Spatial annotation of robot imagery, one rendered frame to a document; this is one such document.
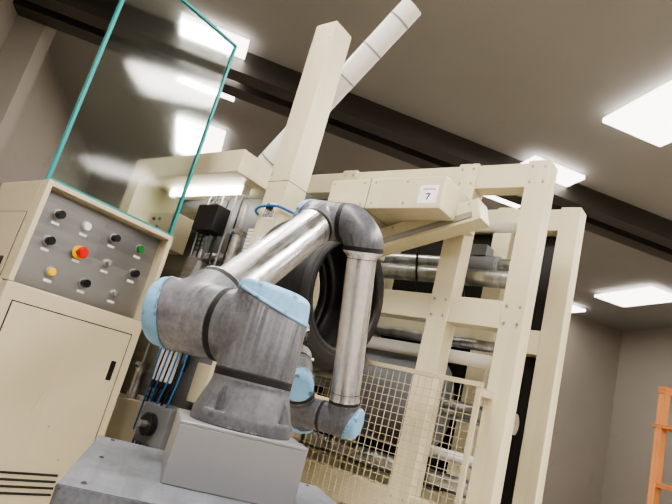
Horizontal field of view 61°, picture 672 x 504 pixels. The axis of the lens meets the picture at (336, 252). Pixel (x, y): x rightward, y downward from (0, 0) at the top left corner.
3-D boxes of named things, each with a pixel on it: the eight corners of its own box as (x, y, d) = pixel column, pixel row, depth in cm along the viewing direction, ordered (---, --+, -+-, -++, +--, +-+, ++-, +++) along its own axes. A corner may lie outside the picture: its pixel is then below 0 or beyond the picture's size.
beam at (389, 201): (323, 208, 269) (331, 179, 273) (353, 229, 288) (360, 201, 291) (439, 207, 231) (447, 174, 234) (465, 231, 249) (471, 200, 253)
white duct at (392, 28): (247, 161, 320) (401, -7, 294) (262, 171, 329) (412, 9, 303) (254, 173, 312) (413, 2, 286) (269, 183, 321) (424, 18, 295)
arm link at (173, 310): (196, 308, 106) (355, 191, 167) (124, 293, 113) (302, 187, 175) (207, 377, 112) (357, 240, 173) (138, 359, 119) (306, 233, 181)
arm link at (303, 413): (315, 441, 167) (312, 407, 162) (281, 431, 171) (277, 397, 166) (329, 421, 174) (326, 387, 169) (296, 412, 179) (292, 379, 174)
